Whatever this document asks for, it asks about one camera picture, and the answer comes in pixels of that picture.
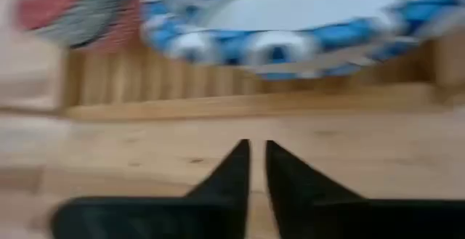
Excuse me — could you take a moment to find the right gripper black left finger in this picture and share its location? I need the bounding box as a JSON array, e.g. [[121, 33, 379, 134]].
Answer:
[[50, 139, 251, 239]]

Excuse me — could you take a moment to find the gray patterned bowl red inside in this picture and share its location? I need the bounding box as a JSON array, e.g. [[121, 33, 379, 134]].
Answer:
[[16, 0, 130, 49]]

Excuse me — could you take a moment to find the blue white patterned shallow bowl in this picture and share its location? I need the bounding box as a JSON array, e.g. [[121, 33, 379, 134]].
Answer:
[[139, 0, 465, 73], [246, 24, 437, 82]]

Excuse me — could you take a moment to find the pink patterned bowl blue inside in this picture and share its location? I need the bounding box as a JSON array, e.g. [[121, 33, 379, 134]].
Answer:
[[101, 0, 153, 53]]

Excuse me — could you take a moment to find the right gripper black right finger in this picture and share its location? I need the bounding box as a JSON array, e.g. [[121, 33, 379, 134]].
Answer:
[[264, 139, 465, 239]]

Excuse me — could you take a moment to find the wooden slatted shelf rack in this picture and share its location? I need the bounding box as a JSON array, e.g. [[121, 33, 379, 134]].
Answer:
[[0, 24, 465, 122]]

